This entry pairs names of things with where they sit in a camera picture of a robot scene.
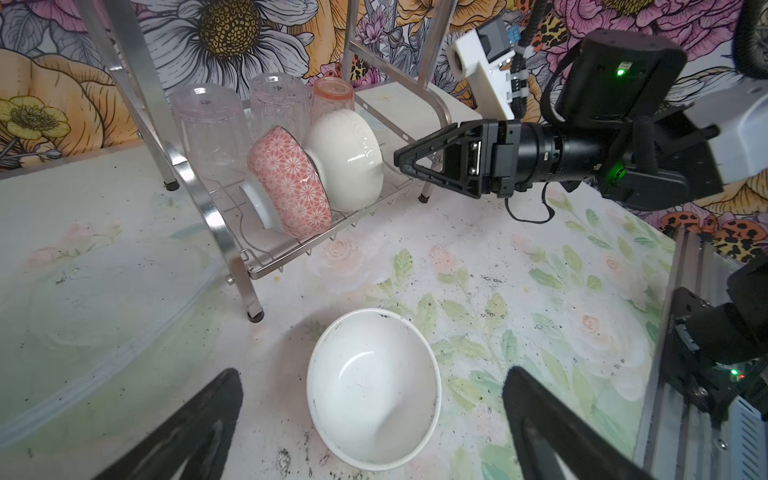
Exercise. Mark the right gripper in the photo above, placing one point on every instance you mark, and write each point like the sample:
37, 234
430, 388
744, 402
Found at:
487, 163

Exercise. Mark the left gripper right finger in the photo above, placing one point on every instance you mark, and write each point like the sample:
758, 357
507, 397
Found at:
548, 436

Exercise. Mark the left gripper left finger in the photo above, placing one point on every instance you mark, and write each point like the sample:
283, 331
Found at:
194, 442

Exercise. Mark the cream white bowl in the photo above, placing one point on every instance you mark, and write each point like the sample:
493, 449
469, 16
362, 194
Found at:
348, 159

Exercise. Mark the pink patterned bowl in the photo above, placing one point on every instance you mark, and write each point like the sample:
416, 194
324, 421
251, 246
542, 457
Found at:
284, 187

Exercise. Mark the orange bowl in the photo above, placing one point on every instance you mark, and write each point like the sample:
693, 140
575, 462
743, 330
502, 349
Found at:
373, 389

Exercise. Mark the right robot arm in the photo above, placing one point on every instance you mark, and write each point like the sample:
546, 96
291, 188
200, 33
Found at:
608, 124

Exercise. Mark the chrome two-tier dish rack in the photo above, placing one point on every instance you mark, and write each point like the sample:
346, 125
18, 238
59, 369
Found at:
122, 47

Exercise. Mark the pink drinking glass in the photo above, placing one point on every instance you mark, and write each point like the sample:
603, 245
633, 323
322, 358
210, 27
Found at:
330, 94

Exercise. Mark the clear drinking glass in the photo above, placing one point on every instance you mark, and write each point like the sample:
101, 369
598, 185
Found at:
279, 99
213, 129

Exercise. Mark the clear plastic lid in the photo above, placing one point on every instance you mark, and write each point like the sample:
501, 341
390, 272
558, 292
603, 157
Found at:
70, 325

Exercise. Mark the clear drinking glass left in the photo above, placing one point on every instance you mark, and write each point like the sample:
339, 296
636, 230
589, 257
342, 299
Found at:
213, 129

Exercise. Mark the aluminium front rail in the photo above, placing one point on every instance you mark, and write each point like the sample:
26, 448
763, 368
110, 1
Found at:
675, 439

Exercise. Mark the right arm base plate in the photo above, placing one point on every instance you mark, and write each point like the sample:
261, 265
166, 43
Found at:
713, 354

